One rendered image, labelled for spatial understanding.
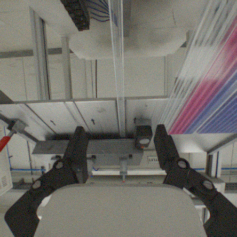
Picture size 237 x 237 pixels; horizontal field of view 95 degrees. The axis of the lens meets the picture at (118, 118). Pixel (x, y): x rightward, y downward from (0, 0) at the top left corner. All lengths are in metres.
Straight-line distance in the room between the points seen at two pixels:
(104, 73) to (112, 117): 1.75
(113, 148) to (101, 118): 0.11
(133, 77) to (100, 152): 1.72
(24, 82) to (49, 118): 2.30
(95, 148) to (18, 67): 2.49
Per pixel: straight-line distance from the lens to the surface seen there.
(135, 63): 2.04
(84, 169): 0.19
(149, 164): 0.48
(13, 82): 2.75
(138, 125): 0.28
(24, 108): 0.33
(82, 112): 0.28
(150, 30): 0.71
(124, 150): 0.34
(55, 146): 0.41
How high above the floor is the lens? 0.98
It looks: 7 degrees up
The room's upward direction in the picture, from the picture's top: 178 degrees clockwise
